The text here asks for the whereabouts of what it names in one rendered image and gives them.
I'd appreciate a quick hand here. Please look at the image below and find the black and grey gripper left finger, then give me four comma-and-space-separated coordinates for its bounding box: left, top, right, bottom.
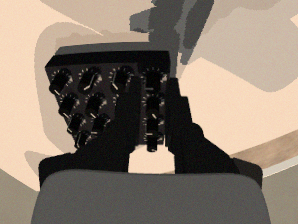
38, 76, 141, 188

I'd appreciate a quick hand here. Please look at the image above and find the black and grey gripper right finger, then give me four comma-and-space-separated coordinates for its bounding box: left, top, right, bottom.
163, 77, 263, 190

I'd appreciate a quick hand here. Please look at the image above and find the black knob box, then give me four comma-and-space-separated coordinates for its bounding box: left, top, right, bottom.
44, 51, 171, 153

